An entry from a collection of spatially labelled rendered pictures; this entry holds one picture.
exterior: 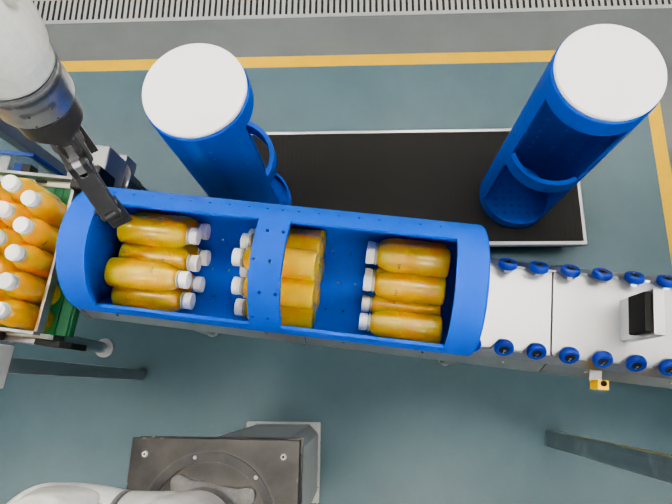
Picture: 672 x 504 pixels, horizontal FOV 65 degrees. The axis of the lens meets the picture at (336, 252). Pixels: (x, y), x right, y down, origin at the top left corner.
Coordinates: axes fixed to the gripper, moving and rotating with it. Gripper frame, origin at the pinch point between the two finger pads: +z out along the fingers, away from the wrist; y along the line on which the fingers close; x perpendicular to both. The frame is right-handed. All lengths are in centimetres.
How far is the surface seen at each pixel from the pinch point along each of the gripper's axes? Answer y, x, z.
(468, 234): 29, 56, 25
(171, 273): 1.8, 0.2, 38.9
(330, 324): 27, 26, 49
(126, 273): -3.0, -8.2, 39.0
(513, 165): 6, 110, 77
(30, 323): -11, -36, 57
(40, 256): -23, -26, 52
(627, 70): 11, 121, 32
